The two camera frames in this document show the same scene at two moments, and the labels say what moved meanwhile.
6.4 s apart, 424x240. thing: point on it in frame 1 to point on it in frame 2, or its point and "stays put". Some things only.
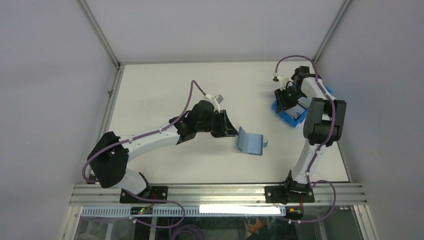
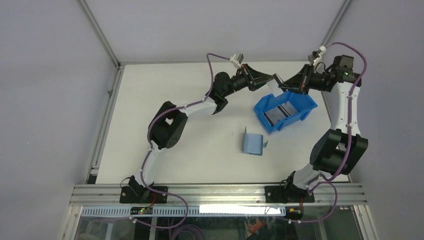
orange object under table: (252, 229) stays put
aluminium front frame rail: (340, 195) stays put
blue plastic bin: (294, 121) to (303, 103)
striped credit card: (295, 111) to (279, 112)
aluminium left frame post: (99, 33) stays put
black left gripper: (225, 129) to (254, 80)
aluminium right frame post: (339, 15) stays put
